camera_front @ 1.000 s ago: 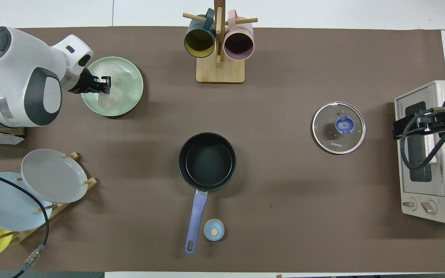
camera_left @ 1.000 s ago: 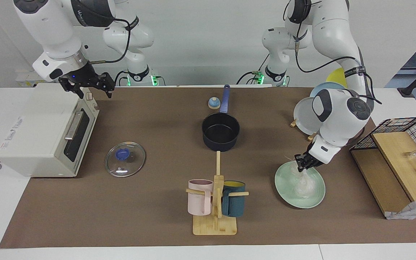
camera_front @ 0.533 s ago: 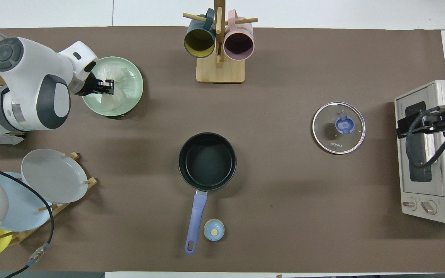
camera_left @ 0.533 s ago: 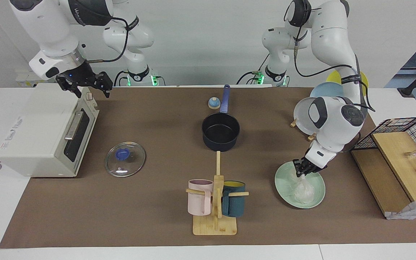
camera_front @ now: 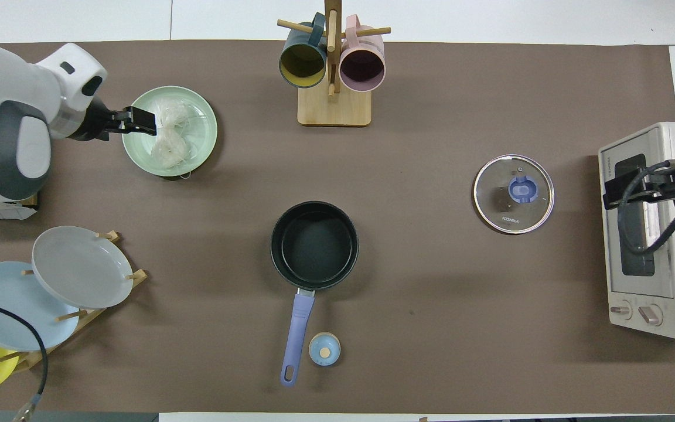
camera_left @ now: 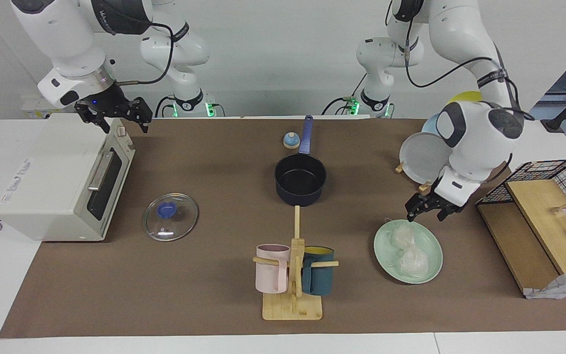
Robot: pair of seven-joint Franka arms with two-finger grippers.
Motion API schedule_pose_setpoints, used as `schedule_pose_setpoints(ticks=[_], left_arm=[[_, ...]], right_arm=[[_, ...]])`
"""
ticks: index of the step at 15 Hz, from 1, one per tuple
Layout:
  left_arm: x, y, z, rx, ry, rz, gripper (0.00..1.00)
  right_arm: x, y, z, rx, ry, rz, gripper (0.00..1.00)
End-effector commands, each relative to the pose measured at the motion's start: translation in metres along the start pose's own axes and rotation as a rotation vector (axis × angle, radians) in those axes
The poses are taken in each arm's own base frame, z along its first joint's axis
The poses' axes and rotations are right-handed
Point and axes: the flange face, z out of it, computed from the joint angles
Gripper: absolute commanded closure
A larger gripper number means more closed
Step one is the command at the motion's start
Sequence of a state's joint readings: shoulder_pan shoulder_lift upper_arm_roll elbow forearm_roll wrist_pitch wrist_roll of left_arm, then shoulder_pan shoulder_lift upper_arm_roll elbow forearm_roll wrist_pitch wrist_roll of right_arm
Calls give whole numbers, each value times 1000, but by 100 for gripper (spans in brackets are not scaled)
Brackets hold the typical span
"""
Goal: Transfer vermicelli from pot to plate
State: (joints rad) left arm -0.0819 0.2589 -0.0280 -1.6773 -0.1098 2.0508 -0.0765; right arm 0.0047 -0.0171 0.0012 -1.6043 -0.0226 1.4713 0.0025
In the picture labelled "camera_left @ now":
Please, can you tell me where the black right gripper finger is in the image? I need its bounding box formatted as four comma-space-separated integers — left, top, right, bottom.
76, 104, 113, 135
124, 97, 154, 134

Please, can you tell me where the glass lid with blue knob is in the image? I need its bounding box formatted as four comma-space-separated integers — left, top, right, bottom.
143, 192, 199, 242

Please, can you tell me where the wooden plate rack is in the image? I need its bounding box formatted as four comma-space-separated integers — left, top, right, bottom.
395, 162, 434, 195

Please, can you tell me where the pale green plate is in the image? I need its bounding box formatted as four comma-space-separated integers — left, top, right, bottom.
373, 219, 444, 285

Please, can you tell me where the grey plate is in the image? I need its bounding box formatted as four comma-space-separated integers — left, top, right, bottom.
398, 131, 453, 185

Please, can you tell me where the light blue plate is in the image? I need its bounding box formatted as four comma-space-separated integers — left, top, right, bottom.
420, 115, 444, 139

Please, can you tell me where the yellow plate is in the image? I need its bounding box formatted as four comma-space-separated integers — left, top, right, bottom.
447, 90, 483, 105

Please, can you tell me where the cream toaster oven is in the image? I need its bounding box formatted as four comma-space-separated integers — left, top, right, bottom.
0, 112, 137, 243

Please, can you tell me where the teal mug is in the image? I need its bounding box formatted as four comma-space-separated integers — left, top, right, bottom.
301, 245, 336, 296

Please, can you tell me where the wooden mug tree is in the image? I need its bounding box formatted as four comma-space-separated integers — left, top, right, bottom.
252, 205, 340, 322

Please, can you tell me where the pink mug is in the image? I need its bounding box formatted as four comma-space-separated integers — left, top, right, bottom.
255, 243, 291, 295

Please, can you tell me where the brown table mat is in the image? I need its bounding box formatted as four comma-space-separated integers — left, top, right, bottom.
0, 118, 566, 339

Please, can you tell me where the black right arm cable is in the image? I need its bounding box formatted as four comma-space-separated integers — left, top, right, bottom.
115, 22, 176, 87

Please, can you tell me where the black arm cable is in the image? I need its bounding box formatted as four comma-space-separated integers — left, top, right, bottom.
115, 22, 176, 87
384, 0, 535, 122

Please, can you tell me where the wire basket with wooden shelves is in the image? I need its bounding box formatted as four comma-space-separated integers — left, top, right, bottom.
475, 158, 566, 300

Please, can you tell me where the dark saucepan with purple handle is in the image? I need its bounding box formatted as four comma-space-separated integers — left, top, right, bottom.
274, 115, 328, 207

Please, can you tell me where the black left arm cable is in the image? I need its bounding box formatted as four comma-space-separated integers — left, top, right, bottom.
384, 0, 535, 122

